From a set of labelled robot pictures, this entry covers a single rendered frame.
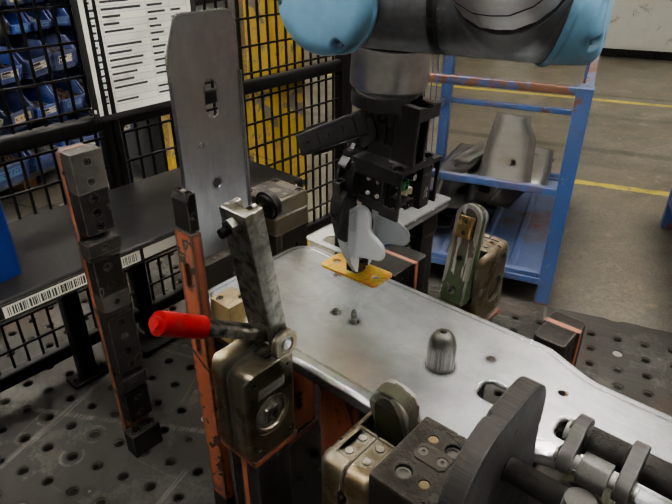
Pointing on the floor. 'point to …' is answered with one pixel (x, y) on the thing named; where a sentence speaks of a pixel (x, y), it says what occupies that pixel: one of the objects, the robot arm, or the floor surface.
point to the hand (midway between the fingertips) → (356, 255)
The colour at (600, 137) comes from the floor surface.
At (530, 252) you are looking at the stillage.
